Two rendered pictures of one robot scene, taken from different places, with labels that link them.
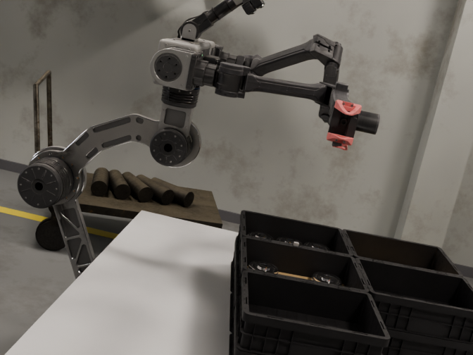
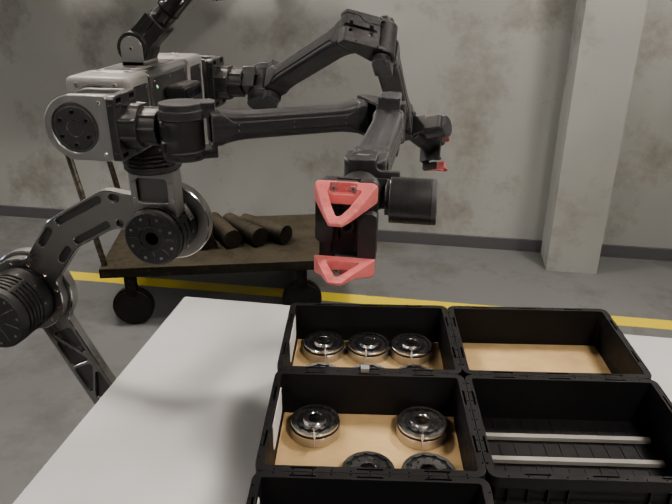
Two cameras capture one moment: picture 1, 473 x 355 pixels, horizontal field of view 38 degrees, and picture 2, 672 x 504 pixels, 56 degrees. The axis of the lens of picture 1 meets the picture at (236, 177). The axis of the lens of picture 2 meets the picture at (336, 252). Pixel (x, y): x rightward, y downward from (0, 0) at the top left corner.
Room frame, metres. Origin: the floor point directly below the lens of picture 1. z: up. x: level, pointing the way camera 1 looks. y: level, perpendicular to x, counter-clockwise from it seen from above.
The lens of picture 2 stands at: (1.12, -0.29, 1.72)
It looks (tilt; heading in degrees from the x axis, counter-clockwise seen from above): 24 degrees down; 5
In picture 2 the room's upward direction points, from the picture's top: straight up
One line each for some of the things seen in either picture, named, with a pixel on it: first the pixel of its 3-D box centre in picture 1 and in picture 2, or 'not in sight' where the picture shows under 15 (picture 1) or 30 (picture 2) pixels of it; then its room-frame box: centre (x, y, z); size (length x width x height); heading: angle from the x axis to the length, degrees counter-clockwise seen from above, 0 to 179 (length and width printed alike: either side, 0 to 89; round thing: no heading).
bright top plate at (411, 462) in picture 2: not in sight; (428, 472); (2.04, -0.38, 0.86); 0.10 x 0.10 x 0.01
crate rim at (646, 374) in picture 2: (399, 254); (540, 342); (2.42, -0.65, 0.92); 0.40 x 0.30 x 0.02; 93
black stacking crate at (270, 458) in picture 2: (298, 279); (368, 442); (2.10, -0.27, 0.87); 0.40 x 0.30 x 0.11; 93
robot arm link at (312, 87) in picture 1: (282, 89); (285, 126); (2.27, -0.09, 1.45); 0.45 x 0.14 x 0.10; 116
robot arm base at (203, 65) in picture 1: (203, 73); (141, 125); (2.25, 0.17, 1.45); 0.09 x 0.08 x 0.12; 175
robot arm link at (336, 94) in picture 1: (339, 105); (379, 147); (2.13, -0.27, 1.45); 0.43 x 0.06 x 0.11; 176
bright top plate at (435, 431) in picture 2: (327, 279); (421, 422); (2.19, -0.37, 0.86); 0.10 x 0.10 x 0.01
